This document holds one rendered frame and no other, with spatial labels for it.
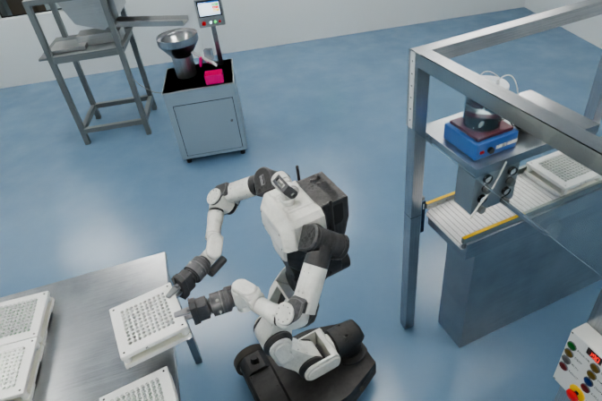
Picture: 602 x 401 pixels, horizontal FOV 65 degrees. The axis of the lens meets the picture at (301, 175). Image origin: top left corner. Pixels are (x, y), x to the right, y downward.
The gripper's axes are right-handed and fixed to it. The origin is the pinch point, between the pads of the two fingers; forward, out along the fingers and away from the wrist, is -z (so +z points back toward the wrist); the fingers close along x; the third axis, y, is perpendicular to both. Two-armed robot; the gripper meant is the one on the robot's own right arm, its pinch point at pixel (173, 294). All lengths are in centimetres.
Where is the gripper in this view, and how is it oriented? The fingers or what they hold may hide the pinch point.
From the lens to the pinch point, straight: 196.2
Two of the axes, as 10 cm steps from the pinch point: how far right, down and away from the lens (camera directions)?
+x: 0.9, 8.1, 5.9
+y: -8.6, -2.3, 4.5
